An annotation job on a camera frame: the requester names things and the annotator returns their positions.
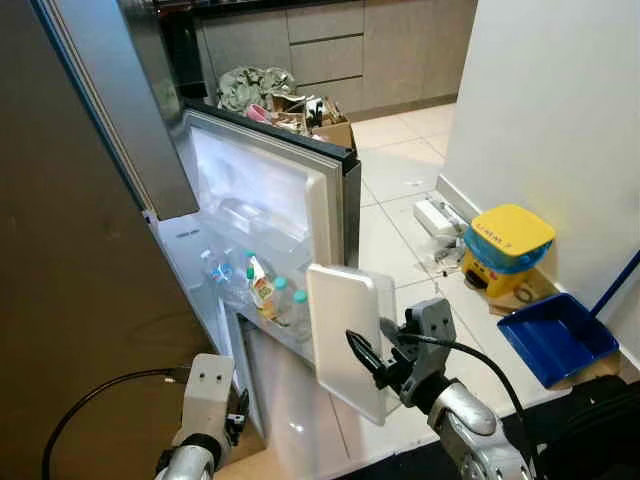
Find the cluttered cardboard box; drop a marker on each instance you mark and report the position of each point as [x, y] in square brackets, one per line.
[330, 132]

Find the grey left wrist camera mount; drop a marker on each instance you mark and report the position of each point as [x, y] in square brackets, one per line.
[208, 395]

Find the dark grey fridge cabinet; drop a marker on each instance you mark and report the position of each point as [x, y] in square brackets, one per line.
[80, 260]

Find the water bottle blue label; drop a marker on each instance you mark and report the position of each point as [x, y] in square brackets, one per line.
[216, 272]

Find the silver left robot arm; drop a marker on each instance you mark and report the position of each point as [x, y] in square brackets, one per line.
[188, 462]

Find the grey green cloth bundle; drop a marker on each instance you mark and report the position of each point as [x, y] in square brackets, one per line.
[250, 88]

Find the clear bottle teal cap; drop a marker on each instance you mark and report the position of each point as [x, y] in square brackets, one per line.
[301, 315]
[284, 305]

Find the flat cardboard sheet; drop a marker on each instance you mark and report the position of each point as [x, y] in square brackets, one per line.
[530, 300]

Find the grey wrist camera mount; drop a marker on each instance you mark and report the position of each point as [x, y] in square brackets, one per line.
[432, 335]
[208, 395]

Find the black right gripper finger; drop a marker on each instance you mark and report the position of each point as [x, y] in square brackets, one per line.
[368, 360]

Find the white lidded storage container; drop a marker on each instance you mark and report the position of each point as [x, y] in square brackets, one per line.
[340, 330]

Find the white box device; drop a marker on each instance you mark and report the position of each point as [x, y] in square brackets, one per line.
[435, 218]

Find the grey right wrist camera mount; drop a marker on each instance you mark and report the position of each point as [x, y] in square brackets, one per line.
[432, 335]

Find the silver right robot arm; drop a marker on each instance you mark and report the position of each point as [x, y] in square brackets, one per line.
[470, 430]

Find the grey kitchen cabinets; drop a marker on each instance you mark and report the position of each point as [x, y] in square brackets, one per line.
[400, 50]

